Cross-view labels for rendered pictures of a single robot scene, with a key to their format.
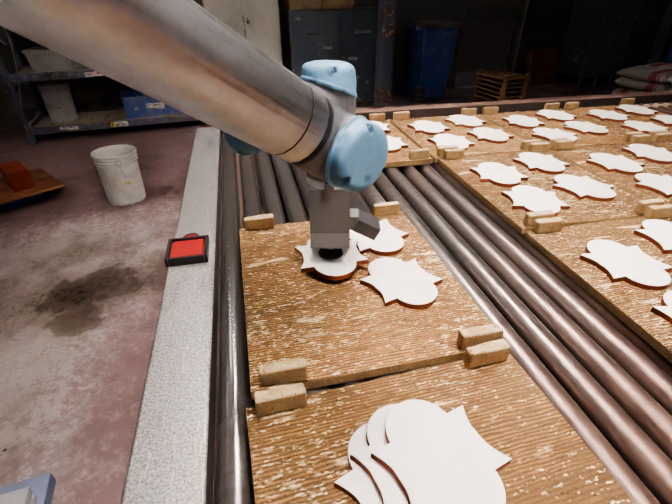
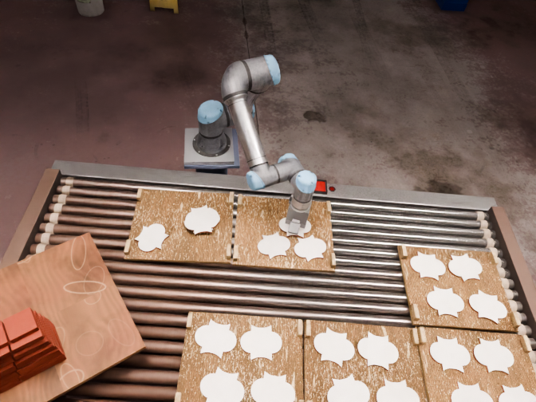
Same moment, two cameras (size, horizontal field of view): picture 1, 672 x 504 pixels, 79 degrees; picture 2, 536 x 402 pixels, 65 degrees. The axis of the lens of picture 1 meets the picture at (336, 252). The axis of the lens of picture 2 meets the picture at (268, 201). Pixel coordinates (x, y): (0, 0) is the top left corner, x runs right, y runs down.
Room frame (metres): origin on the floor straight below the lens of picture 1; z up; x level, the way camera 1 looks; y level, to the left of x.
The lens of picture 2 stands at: (0.61, -1.05, 2.40)
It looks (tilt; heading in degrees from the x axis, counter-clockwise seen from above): 51 degrees down; 97
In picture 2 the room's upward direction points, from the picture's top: 9 degrees clockwise
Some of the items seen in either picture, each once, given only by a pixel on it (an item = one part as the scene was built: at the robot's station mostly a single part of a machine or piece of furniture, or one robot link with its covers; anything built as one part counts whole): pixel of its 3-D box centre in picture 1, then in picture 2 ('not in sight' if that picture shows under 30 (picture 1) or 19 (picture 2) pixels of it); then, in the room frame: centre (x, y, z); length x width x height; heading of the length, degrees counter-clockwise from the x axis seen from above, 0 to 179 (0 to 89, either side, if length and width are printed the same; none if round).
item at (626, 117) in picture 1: (639, 118); not in sight; (1.52, -1.11, 0.94); 0.41 x 0.35 x 0.04; 14
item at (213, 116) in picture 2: not in sight; (211, 117); (0.09, 0.42, 1.06); 0.13 x 0.12 x 0.14; 40
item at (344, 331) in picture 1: (347, 278); (284, 232); (0.56, -0.02, 0.93); 0.41 x 0.35 x 0.02; 13
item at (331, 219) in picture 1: (344, 205); (296, 215); (0.60, -0.01, 1.05); 0.12 x 0.09 x 0.16; 89
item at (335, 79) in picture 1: (327, 105); (304, 186); (0.60, 0.01, 1.21); 0.09 x 0.08 x 0.11; 130
